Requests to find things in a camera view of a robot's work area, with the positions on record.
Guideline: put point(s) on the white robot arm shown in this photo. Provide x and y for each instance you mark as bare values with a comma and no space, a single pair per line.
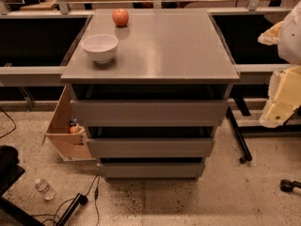
286,35

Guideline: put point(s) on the white bowl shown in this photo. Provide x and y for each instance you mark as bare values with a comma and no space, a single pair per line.
101,48

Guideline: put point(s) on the black caster wheel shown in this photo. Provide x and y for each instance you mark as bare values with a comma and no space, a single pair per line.
288,186

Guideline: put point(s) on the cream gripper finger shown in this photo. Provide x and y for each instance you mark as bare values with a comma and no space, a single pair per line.
284,97

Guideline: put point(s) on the red apple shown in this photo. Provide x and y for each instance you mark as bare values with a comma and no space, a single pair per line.
120,17

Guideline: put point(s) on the grey bottom drawer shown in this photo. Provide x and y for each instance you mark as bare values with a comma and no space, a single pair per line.
153,171

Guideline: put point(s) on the grey top drawer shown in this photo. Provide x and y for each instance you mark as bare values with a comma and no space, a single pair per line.
149,113

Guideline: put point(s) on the grey drawer cabinet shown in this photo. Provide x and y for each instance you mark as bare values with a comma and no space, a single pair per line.
163,55

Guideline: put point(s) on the black chair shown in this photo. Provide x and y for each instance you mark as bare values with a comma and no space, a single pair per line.
10,172

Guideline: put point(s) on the black metal leg with caster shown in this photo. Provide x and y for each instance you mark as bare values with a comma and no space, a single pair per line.
246,157

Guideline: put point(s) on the small orange fruit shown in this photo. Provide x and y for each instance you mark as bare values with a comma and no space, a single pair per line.
73,130

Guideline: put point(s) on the grey middle drawer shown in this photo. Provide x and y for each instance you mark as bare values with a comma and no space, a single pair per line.
150,148

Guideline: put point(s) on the cardboard box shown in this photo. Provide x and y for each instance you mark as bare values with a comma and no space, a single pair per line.
70,147

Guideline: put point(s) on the clear plastic water bottle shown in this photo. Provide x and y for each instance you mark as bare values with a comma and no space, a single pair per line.
44,188

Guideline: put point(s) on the grey drawer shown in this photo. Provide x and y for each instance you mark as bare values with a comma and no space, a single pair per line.
153,171
150,148
149,113

